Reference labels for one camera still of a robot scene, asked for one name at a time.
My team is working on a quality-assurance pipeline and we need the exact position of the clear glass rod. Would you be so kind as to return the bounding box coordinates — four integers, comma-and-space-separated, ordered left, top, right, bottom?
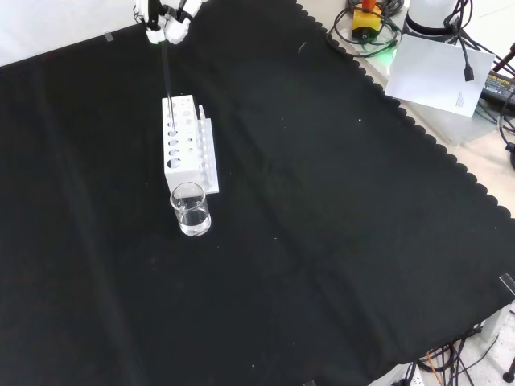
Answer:
160, 39, 175, 125

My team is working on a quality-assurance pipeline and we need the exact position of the black power adapter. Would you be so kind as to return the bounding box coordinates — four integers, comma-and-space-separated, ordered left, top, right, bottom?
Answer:
480, 69, 515, 102

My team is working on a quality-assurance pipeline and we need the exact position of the white test tube rack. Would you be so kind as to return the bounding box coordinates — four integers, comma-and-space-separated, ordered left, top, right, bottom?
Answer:
161, 93, 221, 195

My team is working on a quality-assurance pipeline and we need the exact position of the white cylinder with black band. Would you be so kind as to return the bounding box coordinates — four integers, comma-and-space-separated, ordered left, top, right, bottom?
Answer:
403, 0, 464, 41

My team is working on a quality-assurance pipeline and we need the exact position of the clear glass beaker with water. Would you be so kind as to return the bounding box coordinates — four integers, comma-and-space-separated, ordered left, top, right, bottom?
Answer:
169, 181, 212, 238

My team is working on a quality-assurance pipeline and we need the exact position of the yellow stop button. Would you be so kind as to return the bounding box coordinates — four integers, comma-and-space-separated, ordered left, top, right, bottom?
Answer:
351, 0, 383, 42

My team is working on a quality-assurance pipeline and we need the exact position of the clear tape strip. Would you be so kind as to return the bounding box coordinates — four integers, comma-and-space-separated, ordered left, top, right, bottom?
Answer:
497, 273, 515, 299

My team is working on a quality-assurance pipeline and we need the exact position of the black bench cloth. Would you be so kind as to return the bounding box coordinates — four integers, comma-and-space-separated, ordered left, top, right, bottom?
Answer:
0, 0, 515, 386

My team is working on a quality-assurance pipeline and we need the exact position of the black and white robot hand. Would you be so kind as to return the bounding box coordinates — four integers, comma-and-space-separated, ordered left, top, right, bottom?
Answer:
134, 0, 205, 46

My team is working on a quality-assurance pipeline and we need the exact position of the black looped cable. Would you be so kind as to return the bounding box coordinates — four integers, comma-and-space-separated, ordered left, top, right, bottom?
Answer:
326, 0, 404, 58

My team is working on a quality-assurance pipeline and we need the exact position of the white power strip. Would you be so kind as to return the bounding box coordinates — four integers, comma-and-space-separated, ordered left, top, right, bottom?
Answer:
392, 361, 424, 386

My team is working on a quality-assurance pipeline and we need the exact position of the black floor cable bundle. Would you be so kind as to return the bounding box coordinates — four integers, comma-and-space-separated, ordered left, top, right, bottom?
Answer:
416, 333, 515, 386

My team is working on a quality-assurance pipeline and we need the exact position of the pale white board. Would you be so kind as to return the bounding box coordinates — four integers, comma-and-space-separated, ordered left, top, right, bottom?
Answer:
384, 33, 496, 118

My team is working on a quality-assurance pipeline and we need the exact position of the black cable with plug end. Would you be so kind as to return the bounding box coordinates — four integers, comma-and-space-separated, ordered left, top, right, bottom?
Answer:
441, 0, 475, 83

